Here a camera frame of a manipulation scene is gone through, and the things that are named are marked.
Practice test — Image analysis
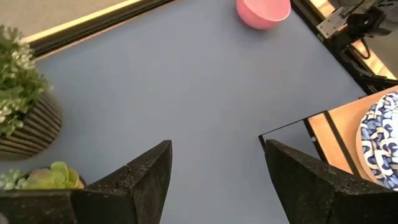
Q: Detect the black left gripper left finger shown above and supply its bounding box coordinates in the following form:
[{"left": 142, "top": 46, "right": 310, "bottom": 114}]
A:
[{"left": 0, "top": 139, "right": 173, "bottom": 224}]

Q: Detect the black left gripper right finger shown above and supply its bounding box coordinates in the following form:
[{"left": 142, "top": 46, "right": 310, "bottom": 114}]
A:
[{"left": 264, "top": 139, "right": 398, "bottom": 224}]

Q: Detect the blue patterned paper bowl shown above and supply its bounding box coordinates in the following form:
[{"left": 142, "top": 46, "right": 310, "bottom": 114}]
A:
[
  {"left": 359, "top": 101, "right": 398, "bottom": 192},
  {"left": 374, "top": 90, "right": 398, "bottom": 147}
]

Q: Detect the bushy plant in striped pot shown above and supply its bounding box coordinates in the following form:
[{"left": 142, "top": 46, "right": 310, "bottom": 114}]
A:
[{"left": 0, "top": 24, "right": 63, "bottom": 161}]

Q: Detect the wooden table side board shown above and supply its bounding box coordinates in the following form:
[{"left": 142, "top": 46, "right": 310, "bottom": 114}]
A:
[{"left": 309, "top": 0, "right": 398, "bottom": 80}]

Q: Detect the pink plastic bowl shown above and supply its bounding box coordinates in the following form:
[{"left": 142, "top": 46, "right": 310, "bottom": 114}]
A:
[{"left": 235, "top": 0, "right": 292, "bottom": 31}]

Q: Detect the black table frame rail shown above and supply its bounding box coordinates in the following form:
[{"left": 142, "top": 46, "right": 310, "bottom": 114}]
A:
[{"left": 21, "top": 0, "right": 398, "bottom": 95}]

